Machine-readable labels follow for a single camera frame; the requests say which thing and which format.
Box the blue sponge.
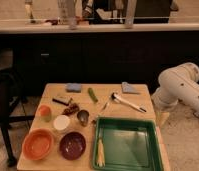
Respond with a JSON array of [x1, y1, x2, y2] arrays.
[[66, 83, 82, 93]]

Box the orange plastic cup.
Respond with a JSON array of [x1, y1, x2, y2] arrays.
[[38, 105, 52, 122]]

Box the small metal cup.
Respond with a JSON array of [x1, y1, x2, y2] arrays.
[[77, 110, 89, 126]]

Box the orange bowl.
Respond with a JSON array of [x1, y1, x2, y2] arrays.
[[22, 129, 54, 161]]

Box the green cucumber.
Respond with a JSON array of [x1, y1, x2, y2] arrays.
[[88, 88, 98, 103]]

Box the white round container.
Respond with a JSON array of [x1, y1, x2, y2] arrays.
[[53, 115, 70, 132]]

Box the yellow corn cob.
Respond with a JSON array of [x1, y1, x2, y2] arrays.
[[97, 139, 105, 167]]

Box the grey folded cloth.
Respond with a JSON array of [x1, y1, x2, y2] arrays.
[[121, 82, 138, 94]]

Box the green plastic tray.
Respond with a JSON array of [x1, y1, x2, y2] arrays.
[[92, 117, 164, 171]]

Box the metal spoon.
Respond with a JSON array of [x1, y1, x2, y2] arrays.
[[101, 97, 112, 111]]

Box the black chair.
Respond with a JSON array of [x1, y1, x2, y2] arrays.
[[0, 72, 34, 167]]

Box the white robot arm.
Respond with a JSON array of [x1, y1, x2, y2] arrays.
[[152, 62, 199, 113]]

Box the dark purple bowl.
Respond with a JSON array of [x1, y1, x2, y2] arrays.
[[59, 132, 86, 160]]

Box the black rectangular bar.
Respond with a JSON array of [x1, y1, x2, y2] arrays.
[[52, 98, 70, 106]]

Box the brown dried food piece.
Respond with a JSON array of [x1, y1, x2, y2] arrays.
[[63, 103, 80, 116]]

